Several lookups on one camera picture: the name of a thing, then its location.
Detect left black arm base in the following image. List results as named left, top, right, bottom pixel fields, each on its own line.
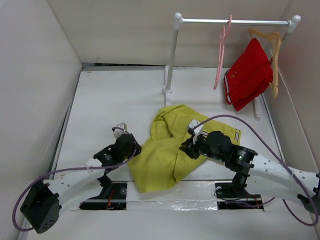
left=79, top=175, right=128, bottom=211

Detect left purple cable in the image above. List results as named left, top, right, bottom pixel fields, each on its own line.
left=12, top=126, right=138, bottom=232

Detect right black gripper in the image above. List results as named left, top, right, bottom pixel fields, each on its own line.
left=178, top=131, right=226, bottom=162

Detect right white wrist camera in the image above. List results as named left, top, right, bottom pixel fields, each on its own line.
left=187, top=119, right=203, bottom=138

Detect purple cable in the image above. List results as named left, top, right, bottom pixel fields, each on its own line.
left=12, top=126, right=138, bottom=232
left=191, top=114, right=320, bottom=227

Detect pink plastic clothes hanger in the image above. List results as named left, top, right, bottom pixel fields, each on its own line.
left=213, top=15, right=233, bottom=90

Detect yellow-green trousers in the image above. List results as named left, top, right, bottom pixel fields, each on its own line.
left=128, top=104, right=242, bottom=195

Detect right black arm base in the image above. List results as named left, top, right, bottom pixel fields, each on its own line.
left=214, top=173, right=264, bottom=210

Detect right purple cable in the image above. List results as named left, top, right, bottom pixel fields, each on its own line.
left=191, top=114, right=320, bottom=227

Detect red shorts on hanger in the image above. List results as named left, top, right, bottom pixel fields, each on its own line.
left=223, top=38, right=273, bottom=112

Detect wooden clothes hanger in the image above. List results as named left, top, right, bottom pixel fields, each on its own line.
left=247, top=28, right=282, bottom=98

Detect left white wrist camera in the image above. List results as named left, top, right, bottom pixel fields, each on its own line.
left=111, top=122, right=129, bottom=139

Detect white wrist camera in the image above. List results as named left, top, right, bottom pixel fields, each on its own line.
left=187, top=119, right=203, bottom=138
left=111, top=122, right=129, bottom=139

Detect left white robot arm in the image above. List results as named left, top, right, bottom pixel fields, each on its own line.
left=20, top=133, right=142, bottom=234

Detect white metal clothes rack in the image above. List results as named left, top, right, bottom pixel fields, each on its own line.
left=162, top=12, right=302, bottom=106

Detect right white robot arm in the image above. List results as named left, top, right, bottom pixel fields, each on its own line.
left=179, top=131, right=320, bottom=214

